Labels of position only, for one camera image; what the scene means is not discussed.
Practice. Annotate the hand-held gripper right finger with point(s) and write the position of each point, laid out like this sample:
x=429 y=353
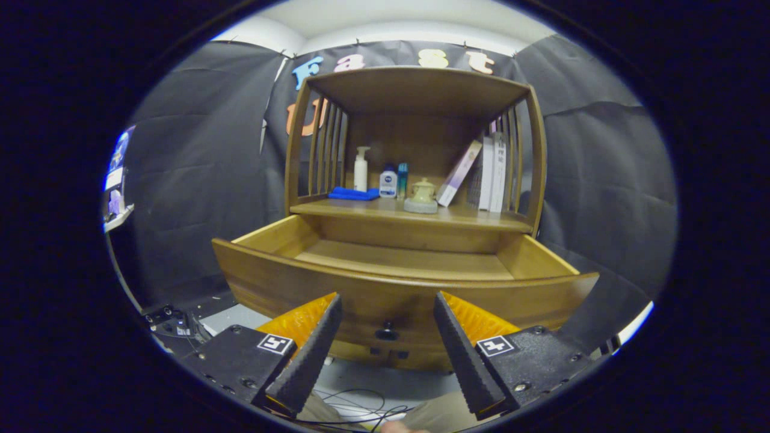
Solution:
x=466 y=361

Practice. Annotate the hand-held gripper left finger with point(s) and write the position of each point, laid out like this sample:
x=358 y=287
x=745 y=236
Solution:
x=313 y=355

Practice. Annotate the wooden drawer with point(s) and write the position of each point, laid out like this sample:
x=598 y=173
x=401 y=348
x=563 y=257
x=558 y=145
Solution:
x=391 y=300

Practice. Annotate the pale green scrubbing brush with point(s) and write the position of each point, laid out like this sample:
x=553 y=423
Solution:
x=421 y=207

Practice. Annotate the wooden countertop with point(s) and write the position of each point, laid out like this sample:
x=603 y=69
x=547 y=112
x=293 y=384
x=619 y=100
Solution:
x=373 y=209

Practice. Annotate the wooden cabinet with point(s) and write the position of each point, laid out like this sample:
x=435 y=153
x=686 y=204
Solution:
x=421 y=90

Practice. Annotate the blue folded cloth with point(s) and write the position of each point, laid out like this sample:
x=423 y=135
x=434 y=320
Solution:
x=354 y=193

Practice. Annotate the cream lidded ceramic teacup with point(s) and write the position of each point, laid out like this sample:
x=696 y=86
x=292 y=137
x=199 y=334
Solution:
x=423 y=187

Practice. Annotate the white lotion bottle blue cap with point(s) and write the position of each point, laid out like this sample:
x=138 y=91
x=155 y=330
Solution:
x=388 y=185

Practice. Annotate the purple and white box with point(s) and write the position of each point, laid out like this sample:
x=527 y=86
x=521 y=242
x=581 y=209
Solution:
x=457 y=174

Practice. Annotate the white pump bottle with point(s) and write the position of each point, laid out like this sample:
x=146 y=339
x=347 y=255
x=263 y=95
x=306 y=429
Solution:
x=361 y=174

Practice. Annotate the plain white book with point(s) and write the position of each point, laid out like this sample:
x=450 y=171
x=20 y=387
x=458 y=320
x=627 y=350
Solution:
x=486 y=174

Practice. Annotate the white book black lettering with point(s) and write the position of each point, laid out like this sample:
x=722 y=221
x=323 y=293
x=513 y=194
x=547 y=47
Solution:
x=498 y=174

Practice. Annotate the small teal bottle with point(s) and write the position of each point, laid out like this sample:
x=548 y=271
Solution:
x=402 y=180

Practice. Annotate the wall poster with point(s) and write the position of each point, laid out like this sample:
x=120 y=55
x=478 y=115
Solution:
x=117 y=168

